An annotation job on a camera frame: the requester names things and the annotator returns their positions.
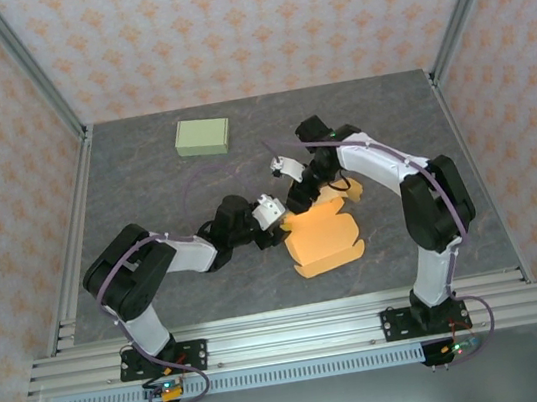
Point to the orange paper box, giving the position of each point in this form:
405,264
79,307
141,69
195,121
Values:
323,243

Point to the green paper box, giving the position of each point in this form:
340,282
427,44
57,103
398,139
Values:
201,137

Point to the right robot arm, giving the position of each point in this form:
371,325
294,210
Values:
373,160

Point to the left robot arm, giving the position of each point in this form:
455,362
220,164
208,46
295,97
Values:
190,253

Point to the aluminium extrusion cross beam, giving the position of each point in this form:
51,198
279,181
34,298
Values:
294,338

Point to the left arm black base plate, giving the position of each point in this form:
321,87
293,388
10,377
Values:
195,356

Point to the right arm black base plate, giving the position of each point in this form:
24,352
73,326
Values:
396,326

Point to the aluminium side rail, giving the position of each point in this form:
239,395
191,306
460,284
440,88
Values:
480,179
71,235

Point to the aluminium frame post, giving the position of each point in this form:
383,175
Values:
32,74
466,4

